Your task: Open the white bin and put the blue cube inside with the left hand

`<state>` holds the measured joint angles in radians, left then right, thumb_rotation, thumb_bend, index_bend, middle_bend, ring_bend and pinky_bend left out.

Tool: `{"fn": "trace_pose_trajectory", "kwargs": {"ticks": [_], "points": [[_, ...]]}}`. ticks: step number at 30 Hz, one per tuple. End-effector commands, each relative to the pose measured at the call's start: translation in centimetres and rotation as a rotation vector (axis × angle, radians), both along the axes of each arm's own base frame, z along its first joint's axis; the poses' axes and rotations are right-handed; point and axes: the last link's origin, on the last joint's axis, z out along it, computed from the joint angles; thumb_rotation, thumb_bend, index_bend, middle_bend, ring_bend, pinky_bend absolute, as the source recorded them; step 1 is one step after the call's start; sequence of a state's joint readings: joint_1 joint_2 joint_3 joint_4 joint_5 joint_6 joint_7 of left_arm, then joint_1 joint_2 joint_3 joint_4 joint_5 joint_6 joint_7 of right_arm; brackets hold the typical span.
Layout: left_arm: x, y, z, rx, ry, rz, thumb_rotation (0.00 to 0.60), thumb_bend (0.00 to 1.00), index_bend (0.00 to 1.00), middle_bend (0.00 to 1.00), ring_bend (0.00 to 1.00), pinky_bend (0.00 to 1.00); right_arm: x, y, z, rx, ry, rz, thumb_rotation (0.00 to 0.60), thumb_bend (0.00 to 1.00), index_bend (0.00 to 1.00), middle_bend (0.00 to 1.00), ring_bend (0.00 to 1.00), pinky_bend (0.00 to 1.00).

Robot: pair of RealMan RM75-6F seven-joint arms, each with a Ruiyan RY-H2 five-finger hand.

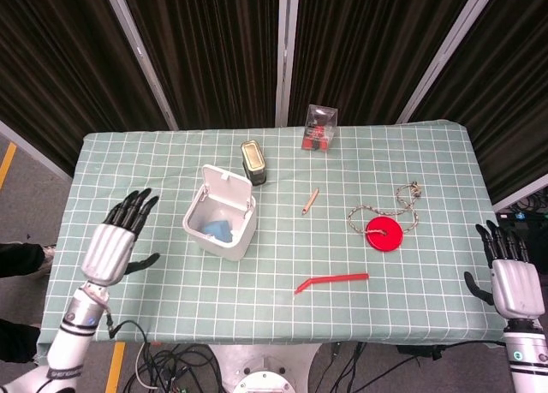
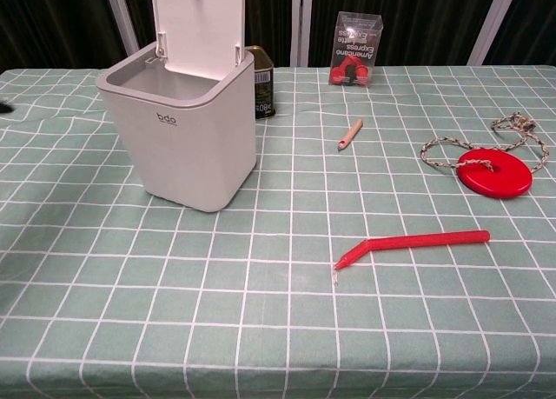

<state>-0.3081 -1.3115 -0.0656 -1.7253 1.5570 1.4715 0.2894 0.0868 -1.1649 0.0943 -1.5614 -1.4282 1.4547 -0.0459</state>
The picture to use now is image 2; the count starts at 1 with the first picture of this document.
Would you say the white frame post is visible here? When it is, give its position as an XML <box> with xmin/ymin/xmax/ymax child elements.
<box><xmin>103</xmin><ymin>0</ymin><xmax>141</xmax><ymax>56</ymax></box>
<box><xmin>289</xmin><ymin>0</ymin><xmax>314</xmax><ymax>68</ymax></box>
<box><xmin>467</xmin><ymin>0</ymin><xmax>523</xmax><ymax>66</ymax></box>

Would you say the white plastic bin lid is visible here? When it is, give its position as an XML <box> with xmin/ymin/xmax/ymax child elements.
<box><xmin>149</xmin><ymin>0</ymin><xmax>247</xmax><ymax>76</ymax></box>

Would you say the red toy inside clear box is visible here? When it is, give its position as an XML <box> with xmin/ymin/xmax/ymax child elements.
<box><xmin>329</xmin><ymin>54</ymin><xmax>370</xmax><ymax>88</ymax></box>

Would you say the white lidded trash bin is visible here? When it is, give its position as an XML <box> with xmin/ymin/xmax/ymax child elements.
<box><xmin>96</xmin><ymin>41</ymin><xmax>257</xmax><ymax>213</ymax></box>

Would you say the clear plastic printed box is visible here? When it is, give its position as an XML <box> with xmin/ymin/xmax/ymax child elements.
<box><xmin>328</xmin><ymin>10</ymin><xmax>384</xmax><ymax>88</ymax></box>

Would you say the green white checked tablecloth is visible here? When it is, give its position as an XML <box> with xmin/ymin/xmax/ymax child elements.
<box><xmin>0</xmin><ymin>63</ymin><xmax>556</xmax><ymax>399</ymax></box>

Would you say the red round disc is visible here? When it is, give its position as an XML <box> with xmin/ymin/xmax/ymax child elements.
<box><xmin>457</xmin><ymin>149</ymin><xmax>533</xmax><ymax>198</ymax></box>

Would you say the bent red candle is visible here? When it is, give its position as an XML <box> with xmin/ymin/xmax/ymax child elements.
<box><xmin>333</xmin><ymin>229</ymin><xmax>491</xmax><ymax>283</ymax></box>

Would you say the dark green gold tin can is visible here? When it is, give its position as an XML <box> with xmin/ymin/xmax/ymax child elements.
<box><xmin>245</xmin><ymin>45</ymin><xmax>277</xmax><ymax>121</ymax></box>

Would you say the dark pleated curtain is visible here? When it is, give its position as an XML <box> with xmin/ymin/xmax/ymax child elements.
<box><xmin>0</xmin><ymin>0</ymin><xmax>556</xmax><ymax>72</ymax></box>

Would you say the short wooden pencil stub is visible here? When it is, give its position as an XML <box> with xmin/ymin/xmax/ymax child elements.
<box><xmin>336</xmin><ymin>118</ymin><xmax>364</xmax><ymax>152</ymax></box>

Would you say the braided multicolour rope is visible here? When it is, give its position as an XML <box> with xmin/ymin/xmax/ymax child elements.
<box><xmin>420</xmin><ymin>110</ymin><xmax>551</xmax><ymax>174</ymax></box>

